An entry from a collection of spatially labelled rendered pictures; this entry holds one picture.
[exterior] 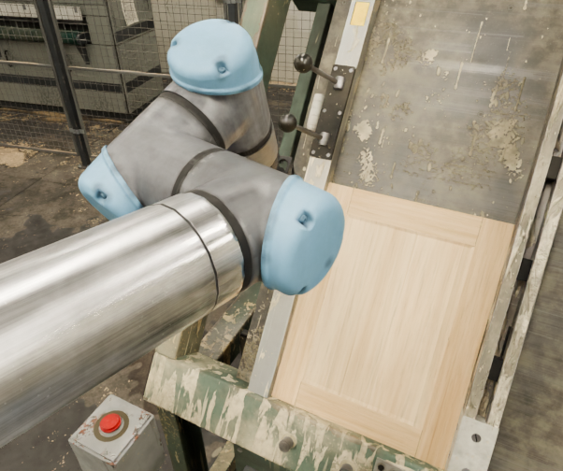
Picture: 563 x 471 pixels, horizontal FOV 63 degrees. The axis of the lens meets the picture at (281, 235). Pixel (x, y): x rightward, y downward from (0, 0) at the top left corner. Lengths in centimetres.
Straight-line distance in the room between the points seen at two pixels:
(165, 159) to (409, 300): 70
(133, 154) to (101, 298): 17
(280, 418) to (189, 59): 80
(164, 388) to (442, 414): 62
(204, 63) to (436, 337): 73
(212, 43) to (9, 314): 27
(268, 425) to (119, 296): 85
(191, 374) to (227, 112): 80
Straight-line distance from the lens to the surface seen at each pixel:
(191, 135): 39
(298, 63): 94
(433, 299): 96
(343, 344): 100
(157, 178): 35
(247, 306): 140
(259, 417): 106
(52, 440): 225
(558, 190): 92
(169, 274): 24
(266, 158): 48
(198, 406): 112
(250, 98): 42
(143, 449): 106
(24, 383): 22
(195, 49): 41
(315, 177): 99
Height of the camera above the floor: 176
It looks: 35 degrees down
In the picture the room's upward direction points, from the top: straight up
